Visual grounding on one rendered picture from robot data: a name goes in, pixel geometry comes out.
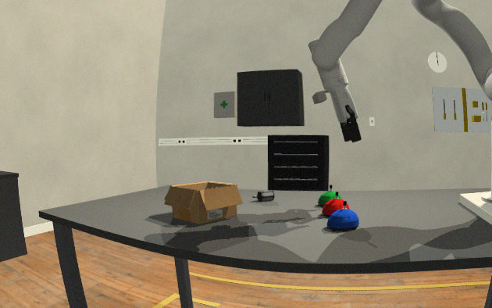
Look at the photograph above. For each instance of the open brown cardboard box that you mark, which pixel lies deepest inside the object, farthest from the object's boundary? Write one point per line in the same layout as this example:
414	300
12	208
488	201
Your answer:
208	199

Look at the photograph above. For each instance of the blue dome bell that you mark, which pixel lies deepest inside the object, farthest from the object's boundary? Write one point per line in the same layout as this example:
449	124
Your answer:
342	219

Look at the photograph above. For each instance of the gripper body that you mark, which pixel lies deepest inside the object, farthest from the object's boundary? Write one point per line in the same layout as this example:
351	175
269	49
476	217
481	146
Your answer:
341	97

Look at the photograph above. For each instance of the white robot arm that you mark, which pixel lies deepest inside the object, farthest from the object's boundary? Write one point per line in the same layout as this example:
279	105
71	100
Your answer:
327	50

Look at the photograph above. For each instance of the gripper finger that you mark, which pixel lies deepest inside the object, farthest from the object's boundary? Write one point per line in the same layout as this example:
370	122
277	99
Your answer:
345	131
354	131

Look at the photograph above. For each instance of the green bell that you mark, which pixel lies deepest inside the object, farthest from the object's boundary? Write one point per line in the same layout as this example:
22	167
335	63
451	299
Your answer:
327	196

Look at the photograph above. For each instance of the red dome bell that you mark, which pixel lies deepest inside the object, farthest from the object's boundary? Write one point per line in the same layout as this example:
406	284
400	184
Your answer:
332	206

